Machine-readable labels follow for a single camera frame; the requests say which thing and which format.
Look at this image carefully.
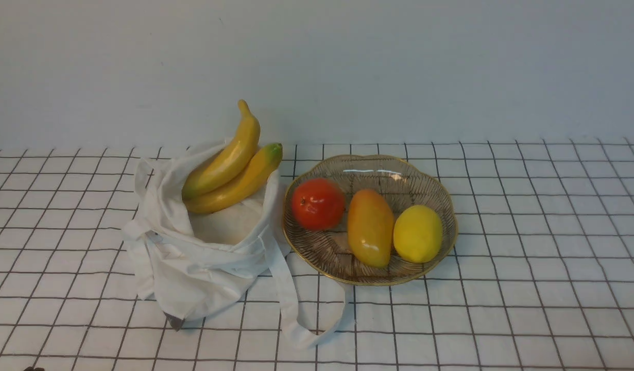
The orange yellow mango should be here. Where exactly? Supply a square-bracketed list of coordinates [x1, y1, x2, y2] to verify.
[347, 189, 395, 268]

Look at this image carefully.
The red orange tomato fruit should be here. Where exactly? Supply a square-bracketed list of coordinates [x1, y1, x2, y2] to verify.
[291, 178, 346, 231]

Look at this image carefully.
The yellow banana with stem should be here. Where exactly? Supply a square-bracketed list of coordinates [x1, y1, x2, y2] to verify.
[182, 99, 261, 200]

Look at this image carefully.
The white cloth tote bag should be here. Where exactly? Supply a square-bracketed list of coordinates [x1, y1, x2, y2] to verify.
[122, 143, 352, 349]

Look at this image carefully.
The white grid tablecloth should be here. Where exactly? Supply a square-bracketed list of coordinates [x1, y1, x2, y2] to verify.
[0, 140, 634, 370]

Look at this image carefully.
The yellow banana with green tip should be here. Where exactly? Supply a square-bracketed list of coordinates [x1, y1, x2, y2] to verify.
[183, 143, 283, 214]

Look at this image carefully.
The yellow lemon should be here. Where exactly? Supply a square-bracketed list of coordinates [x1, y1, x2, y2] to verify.
[393, 205, 442, 263]

